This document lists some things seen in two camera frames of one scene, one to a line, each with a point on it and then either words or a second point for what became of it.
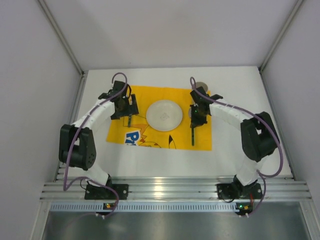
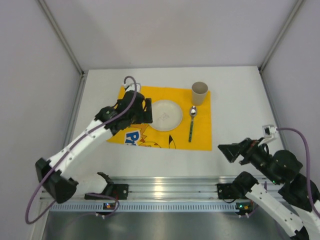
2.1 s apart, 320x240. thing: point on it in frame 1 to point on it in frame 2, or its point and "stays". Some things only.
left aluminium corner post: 62,36 stays
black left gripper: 130,111 to 147,110
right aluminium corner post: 288,22 stays
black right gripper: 195,121 to 245,151
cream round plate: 164,115 stays
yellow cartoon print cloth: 141,134 stays
